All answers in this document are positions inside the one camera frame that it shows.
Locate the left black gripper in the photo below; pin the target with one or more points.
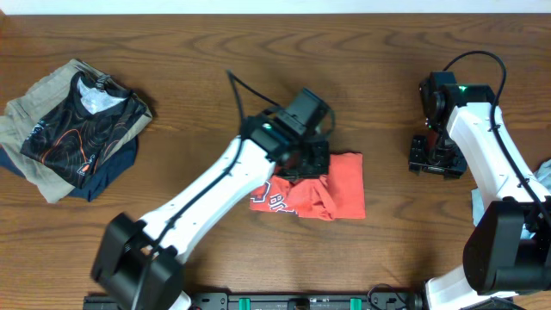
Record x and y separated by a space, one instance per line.
321 166

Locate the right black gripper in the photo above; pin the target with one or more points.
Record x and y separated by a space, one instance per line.
418 164

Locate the red t-shirt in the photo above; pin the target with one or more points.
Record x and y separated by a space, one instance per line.
337 195

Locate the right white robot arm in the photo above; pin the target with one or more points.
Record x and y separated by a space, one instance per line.
508 253

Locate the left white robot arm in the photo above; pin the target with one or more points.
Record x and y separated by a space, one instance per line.
140 263

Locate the navy folded garment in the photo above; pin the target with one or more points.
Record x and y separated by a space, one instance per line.
105 175

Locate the black orange patterned shirt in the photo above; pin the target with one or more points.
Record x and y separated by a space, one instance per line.
76 136

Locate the khaki folded garment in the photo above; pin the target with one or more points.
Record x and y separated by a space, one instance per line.
21 115

